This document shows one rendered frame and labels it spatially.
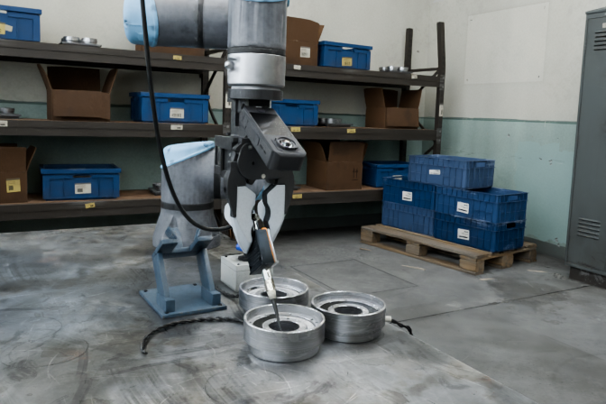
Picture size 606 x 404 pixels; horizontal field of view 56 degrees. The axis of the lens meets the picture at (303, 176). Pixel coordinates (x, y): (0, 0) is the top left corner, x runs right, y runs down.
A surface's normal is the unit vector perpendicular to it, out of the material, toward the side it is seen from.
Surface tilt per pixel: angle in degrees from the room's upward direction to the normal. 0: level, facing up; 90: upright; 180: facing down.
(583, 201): 90
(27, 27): 90
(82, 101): 82
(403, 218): 90
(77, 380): 0
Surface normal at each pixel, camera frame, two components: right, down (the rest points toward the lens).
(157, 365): 0.04, -0.99
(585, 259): -0.87, 0.02
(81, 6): 0.49, 0.11
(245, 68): -0.30, 0.10
